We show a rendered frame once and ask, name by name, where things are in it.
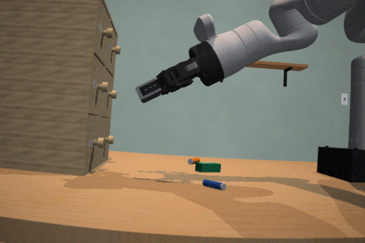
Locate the blue battery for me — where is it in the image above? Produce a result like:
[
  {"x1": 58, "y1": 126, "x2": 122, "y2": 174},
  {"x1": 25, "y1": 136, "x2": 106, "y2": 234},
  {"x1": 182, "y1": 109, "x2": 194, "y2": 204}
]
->
[{"x1": 203, "y1": 179, "x2": 226, "y2": 190}]

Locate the orange battery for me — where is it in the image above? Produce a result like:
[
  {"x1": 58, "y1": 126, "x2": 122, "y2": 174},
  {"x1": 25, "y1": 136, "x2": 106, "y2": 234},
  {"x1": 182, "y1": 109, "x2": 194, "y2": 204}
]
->
[{"x1": 188, "y1": 158, "x2": 200, "y2": 164}]

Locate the green battery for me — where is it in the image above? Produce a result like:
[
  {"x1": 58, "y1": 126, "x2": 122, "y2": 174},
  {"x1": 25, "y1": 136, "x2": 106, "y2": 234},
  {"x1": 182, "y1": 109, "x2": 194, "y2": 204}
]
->
[{"x1": 195, "y1": 162, "x2": 221, "y2": 173}]

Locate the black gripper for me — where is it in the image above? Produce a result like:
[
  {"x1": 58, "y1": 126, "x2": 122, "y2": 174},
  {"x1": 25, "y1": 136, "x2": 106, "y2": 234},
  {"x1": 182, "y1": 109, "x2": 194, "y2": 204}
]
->
[{"x1": 136, "y1": 41, "x2": 224, "y2": 103}]

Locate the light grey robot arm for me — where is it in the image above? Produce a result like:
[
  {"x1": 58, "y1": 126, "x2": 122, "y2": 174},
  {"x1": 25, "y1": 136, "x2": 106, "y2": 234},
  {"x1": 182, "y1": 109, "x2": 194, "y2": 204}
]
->
[{"x1": 193, "y1": 0, "x2": 365, "y2": 150}]

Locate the wooden chest of drawers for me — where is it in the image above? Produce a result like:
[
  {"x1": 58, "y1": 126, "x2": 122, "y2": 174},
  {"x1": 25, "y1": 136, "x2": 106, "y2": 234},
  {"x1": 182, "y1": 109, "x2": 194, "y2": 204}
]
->
[{"x1": 0, "y1": 0, "x2": 114, "y2": 176}]

